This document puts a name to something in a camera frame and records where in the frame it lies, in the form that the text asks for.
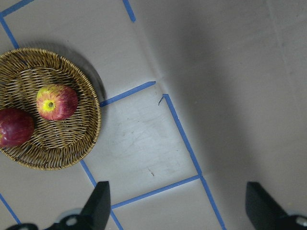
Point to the red yellow apple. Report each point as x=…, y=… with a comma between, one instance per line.
x=56, y=102

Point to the dark red apple in basket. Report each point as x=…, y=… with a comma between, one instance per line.
x=16, y=127

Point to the woven wicker basket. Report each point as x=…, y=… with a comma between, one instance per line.
x=54, y=144

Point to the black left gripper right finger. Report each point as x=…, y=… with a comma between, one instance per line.
x=264, y=212

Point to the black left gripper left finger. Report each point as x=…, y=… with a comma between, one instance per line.
x=97, y=209

